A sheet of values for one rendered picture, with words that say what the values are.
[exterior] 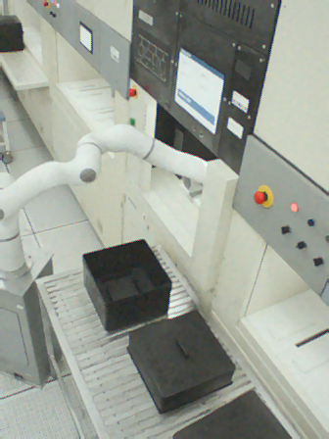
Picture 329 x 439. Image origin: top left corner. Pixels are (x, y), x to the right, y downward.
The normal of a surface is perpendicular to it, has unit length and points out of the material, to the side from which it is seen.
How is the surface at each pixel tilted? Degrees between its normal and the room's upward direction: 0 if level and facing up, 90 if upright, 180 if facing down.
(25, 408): 0
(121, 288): 0
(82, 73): 90
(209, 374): 0
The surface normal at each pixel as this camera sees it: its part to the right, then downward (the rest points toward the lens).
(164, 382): 0.08, -0.78
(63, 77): 0.46, 0.58
